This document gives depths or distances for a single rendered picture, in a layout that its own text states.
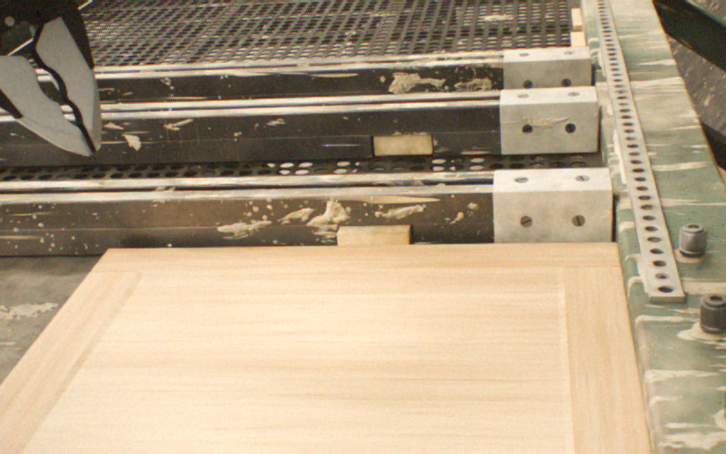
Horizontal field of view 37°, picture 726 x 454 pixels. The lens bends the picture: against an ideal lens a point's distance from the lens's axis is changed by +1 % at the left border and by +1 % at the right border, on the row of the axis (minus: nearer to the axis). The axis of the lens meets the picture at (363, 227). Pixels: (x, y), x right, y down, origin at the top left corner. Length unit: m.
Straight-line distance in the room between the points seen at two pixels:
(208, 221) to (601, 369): 0.50
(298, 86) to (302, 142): 0.20
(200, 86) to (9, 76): 0.97
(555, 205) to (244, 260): 0.34
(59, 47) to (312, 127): 0.75
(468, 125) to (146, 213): 0.45
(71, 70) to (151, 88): 0.97
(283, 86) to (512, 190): 0.59
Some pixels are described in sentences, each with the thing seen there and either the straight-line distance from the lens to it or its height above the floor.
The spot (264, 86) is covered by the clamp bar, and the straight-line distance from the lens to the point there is 1.68.
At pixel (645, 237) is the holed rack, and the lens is 1.11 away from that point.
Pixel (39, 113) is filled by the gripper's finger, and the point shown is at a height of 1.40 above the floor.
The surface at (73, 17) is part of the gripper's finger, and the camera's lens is 0.77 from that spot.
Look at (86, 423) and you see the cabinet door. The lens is 0.97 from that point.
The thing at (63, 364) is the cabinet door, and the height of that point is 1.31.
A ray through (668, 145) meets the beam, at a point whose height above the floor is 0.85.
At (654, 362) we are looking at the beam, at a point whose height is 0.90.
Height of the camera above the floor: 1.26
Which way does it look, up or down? 6 degrees down
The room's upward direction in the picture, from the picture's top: 59 degrees counter-clockwise
